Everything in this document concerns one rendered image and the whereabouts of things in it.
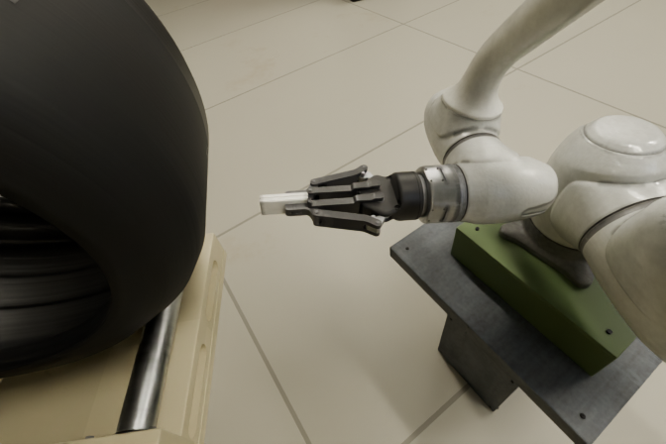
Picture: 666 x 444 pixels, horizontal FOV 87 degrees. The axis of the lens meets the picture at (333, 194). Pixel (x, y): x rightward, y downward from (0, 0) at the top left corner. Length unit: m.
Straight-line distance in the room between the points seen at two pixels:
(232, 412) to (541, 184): 1.27
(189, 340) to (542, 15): 0.65
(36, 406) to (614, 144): 0.99
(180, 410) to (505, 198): 0.54
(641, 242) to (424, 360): 1.03
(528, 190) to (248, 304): 1.31
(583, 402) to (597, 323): 0.14
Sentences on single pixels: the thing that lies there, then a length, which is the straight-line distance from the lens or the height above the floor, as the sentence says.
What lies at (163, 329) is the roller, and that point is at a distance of 0.61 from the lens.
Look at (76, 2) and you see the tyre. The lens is 0.39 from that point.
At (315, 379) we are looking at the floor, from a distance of 1.47.
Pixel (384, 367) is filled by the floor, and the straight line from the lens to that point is 1.46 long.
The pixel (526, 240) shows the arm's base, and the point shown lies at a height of 0.77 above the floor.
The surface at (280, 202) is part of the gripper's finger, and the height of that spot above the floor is 1.03.
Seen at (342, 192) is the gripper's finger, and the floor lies 1.01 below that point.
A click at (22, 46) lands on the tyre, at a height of 1.32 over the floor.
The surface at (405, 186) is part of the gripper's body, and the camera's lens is 0.52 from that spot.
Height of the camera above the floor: 1.40
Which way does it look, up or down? 47 degrees down
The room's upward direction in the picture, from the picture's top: 10 degrees counter-clockwise
